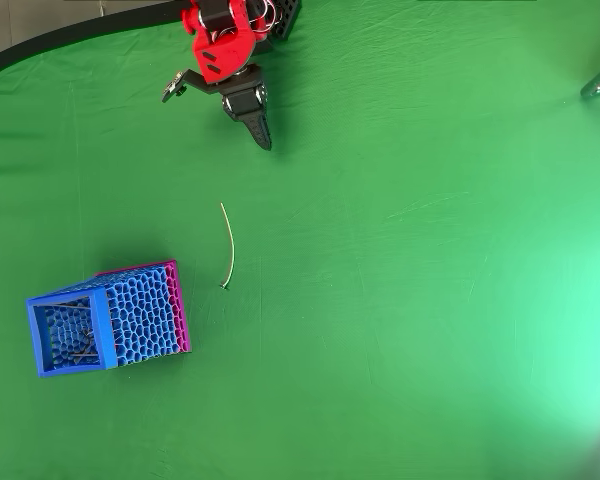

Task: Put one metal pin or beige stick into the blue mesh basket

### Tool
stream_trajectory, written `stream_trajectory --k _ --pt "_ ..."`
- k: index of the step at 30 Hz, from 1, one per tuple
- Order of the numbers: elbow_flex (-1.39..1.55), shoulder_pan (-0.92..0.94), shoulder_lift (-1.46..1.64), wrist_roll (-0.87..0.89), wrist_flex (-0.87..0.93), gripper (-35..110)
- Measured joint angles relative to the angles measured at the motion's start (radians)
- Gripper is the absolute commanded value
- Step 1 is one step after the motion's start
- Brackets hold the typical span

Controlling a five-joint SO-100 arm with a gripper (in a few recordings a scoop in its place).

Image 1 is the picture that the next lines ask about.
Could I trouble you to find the green cloth with black rim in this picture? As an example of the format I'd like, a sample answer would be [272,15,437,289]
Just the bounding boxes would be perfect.
[0,0,600,480]

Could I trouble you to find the red white black servo cable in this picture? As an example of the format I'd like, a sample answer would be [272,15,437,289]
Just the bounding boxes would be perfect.
[255,0,277,37]

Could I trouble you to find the blue and magenta mesh basket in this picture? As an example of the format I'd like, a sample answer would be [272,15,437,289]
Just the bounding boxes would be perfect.
[25,258,192,379]

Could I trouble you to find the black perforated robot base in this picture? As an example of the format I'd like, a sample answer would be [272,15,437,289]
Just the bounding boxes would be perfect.
[267,0,302,41]

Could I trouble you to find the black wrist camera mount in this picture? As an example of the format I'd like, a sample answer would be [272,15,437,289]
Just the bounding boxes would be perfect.
[160,68,221,105]

